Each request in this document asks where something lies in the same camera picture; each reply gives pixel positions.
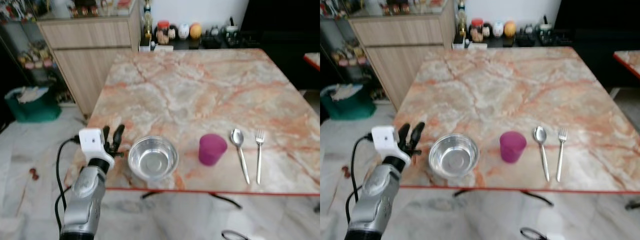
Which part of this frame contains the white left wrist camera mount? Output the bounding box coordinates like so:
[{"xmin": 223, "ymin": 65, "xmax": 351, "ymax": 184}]
[
  {"xmin": 370, "ymin": 126, "xmax": 412, "ymax": 167},
  {"xmin": 78, "ymin": 128, "xmax": 115, "ymax": 160}
]

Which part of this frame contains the tall glass bottle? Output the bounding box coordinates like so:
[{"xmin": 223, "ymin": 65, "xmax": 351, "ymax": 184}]
[
  {"xmin": 455, "ymin": 0, "xmax": 469, "ymax": 41},
  {"xmin": 142, "ymin": 0, "xmax": 154, "ymax": 42}
]

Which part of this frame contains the purple plastic cup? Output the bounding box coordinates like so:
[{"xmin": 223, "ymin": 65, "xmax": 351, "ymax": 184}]
[
  {"xmin": 499, "ymin": 130, "xmax": 528, "ymax": 164},
  {"xmin": 198, "ymin": 132, "xmax": 229, "ymax": 167}
]

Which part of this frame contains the glass shelf with figurines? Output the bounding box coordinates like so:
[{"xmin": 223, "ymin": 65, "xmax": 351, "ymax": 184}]
[
  {"xmin": 0, "ymin": 19, "xmax": 67, "ymax": 107},
  {"xmin": 320, "ymin": 17, "xmax": 381, "ymax": 103}
]

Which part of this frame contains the black floor cable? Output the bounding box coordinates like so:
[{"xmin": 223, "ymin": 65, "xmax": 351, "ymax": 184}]
[
  {"xmin": 221, "ymin": 229, "xmax": 252, "ymax": 240},
  {"xmin": 519, "ymin": 227, "xmax": 552, "ymax": 240}
]

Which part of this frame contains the silver metal fork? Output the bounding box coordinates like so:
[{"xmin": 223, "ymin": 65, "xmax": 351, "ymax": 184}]
[
  {"xmin": 254, "ymin": 129, "xmax": 265, "ymax": 185},
  {"xmin": 555, "ymin": 128, "xmax": 569, "ymax": 183}
]

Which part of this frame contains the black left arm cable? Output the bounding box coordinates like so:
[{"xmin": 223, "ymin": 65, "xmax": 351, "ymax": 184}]
[
  {"xmin": 53, "ymin": 137, "xmax": 81, "ymax": 232},
  {"xmin": 345, "ymin": 134, "xmax": 375, "ymax": 226}
]

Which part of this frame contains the red edged marble side table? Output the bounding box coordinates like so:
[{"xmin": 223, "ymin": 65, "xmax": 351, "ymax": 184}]
[
  {"xmin": 303, "ymin": 51, "xmax": 321, "ymax": 71},
  {"xmin": 613, "ymin": 49, "xmax": 640, "ymax": 81}
]

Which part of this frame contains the green plastic bin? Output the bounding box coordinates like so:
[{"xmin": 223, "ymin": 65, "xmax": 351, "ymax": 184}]
[
  {"xmin": 320, "ymin": 83, "xmax": 377, "ymax": 121},
  {"xmin": 4, "ymin": 85, "xmax": 64, "ymax": 124}
]

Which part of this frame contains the light wooden cabinet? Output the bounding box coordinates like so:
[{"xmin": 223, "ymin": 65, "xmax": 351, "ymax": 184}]
[
  {"xmin": 37, "ymin": 4, "xmax": 144, "ymax": 117},
  {"xmin": 348, "ymin": 3, "xmax": 456, "ymax": 112}
]

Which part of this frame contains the silver metal spoon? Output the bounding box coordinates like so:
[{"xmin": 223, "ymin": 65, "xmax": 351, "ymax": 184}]
[
  {"xmin": 229, "ymin": 128, "xmax": 251, "ymax": 185},
  {"xmin": 532, "ymin": 125, "xmax": 551, "ymax": 183}
]

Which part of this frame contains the black rack with cups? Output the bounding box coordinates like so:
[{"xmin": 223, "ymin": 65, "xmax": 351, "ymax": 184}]
[
  {"xmin": 516, "ymin": 15, "xmax": 576, "ymax": 48},
  {"xmin": 202, "ymin": 17, "xmax": 262, "ymax": 50}
]

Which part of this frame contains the white flat box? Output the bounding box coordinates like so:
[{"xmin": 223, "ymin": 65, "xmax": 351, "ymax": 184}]
[
  {"xmin": 452, "ymin": 37, "xmax": 489, "ymax": 51},
  {"xmin": 138, "ymin": 39, "xmax": 174, "ymax": 53}
]

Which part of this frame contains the red lidded jar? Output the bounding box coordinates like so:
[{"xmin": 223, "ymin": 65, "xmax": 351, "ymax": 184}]
[
  {"xmin": 156, "ymin": 19, "xmax": 171, "ymax": 45},
  {"xmin": 470, "ymin": 18, "xmax": 485, "ymax": 44}
]

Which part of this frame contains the stainless steel bowl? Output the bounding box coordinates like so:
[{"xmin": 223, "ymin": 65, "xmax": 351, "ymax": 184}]
[
  {"xmin": 428, "ymin": 133, "xmax": 481, "ymax": 180},
  {"xmin": 127, "ymin": 135, "xmax": 180, "ymax": 182}
]

